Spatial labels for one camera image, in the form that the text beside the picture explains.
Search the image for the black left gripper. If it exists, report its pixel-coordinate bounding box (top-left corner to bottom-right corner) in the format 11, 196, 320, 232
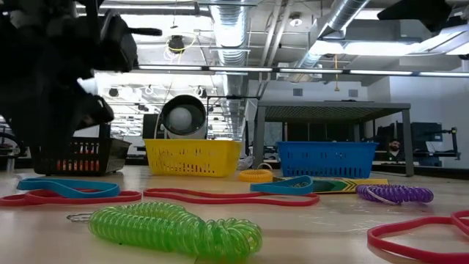
0, 78, 115, 162

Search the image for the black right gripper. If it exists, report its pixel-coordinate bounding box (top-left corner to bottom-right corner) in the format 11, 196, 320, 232
377, 0, 452, 33

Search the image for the blue rubber band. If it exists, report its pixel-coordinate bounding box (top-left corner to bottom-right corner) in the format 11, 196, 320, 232
249, 175, 314, 196
16, 177, 121, 199

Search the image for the red rubber band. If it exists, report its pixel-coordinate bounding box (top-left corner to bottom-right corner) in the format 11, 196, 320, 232
0, 188, 143, 207
366, 209, 469, 264
142, 187, 320, 208

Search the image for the green coil keychain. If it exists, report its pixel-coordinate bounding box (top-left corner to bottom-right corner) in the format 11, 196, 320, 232
66, 201, 264, 263

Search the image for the purple coil keychain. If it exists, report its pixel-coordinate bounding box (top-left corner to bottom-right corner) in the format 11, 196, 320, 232
355, 183, 435, 205

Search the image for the yellow green crayon box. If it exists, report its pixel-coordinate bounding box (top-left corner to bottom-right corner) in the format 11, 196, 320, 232
273, 177, 390, 194

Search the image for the yellow orange coil keychain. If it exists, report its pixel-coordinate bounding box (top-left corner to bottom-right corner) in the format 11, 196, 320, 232
237, 163, 275, 183

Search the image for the black desk monitor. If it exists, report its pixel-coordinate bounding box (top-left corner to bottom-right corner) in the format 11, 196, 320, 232
410, 122, 444, 153

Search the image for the black plastic basket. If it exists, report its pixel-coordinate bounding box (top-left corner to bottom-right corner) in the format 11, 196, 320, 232
31, 136, 132, 176

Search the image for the black box behind lamp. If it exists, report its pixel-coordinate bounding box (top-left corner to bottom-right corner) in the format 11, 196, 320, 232
141, 113, 165, 139

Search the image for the grey perforated metal shelf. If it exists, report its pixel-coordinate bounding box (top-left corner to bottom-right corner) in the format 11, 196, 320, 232
251, 100, 415, 178

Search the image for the person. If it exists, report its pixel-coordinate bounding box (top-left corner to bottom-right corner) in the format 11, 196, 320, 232
386, 139, 404, 162

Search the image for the white cylinder spot lamp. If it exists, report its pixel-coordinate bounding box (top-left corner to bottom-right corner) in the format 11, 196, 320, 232
160, 94, 208, 140

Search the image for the yellow plastic basket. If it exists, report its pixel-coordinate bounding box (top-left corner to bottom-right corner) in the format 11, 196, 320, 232
143, 138, 244, 178

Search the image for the black ceiling fixture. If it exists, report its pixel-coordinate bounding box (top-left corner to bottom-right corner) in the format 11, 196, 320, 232
167, 34, 186, 54

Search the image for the blue plastic basket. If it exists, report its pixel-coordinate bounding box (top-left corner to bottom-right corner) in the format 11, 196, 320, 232
276, 141, 379, 180

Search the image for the long ceiling light strip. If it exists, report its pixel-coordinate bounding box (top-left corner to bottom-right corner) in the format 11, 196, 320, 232
137, 64, 469, 78

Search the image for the silver slanted ceiling duct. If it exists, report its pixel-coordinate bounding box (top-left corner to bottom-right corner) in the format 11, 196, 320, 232
292, 0, 371, 70

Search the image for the silver ribbed ceiling duct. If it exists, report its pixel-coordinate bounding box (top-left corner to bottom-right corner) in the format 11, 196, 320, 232
209, 0, 254, 142

